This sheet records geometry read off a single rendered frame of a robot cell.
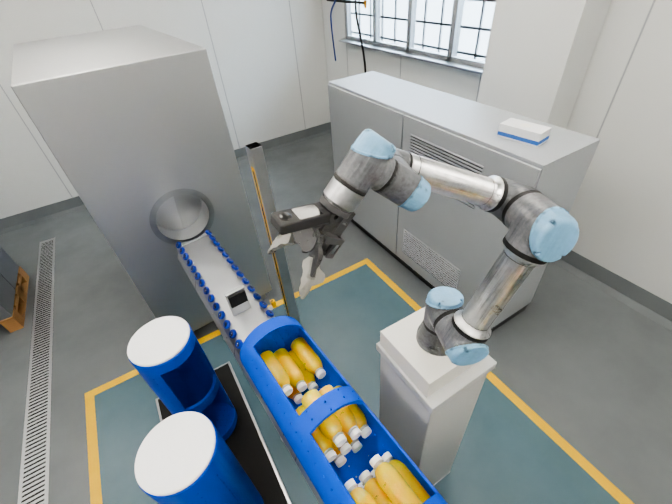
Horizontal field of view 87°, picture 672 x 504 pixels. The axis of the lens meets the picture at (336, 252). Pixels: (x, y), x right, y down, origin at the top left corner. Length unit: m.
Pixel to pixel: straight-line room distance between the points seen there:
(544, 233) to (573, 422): 2.07
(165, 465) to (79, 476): 1.52
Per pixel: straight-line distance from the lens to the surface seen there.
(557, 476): 2.68
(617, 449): 2.90
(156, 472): 1.55
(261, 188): 1.78
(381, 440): 1.40
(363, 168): 0.67
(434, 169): 0.89
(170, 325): 1.90
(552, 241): 0.94
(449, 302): 1.19
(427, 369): 1.30
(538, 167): 2.14
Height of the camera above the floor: 2.34
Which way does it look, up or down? 40 degrees down
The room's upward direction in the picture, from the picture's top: 5 degrees counter-clockwise
